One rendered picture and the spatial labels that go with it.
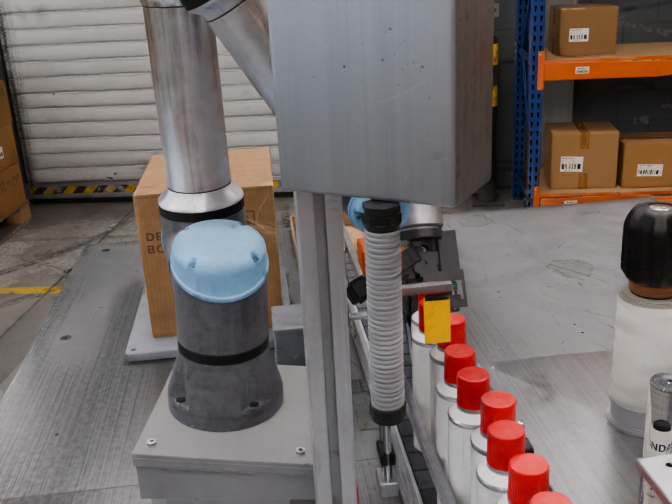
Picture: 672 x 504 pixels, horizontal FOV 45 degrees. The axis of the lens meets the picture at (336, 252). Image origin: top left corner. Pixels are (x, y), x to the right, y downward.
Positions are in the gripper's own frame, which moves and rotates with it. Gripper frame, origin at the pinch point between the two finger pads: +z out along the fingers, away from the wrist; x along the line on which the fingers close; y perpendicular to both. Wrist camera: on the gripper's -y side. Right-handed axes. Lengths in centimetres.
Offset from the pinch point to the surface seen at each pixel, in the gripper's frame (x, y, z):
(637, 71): 275, 181, -146
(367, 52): -51, -10, -26
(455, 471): -27.0, -2.1, 10.1
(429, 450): -20.1, -3.3, 8.4
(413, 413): -13.2, -3.5, 4.4
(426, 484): -11.7, -2.7, 13.0
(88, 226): 383, -127, -113
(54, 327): 50, -62, -17
